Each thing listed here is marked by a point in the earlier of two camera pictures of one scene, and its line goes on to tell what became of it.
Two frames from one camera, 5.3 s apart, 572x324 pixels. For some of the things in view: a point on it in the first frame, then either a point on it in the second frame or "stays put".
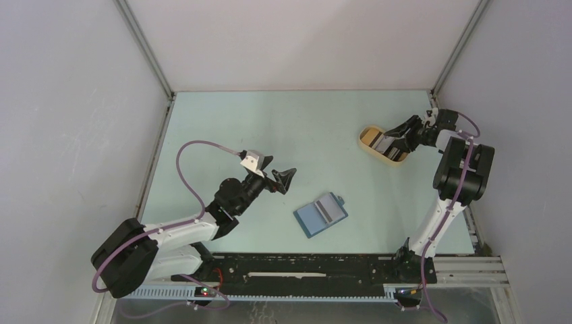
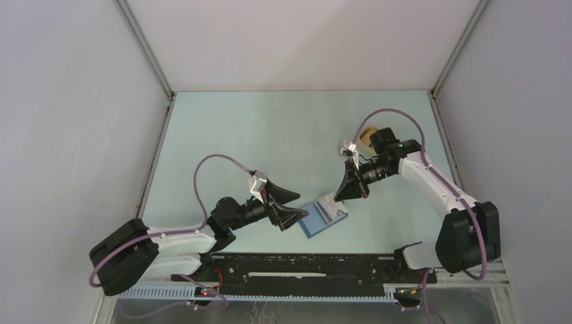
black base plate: (307, 268) stays put
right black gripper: (401, 129) -> (351, 187)
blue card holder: (311, 221) stays put
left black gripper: (283, 177) -> (282, 217)
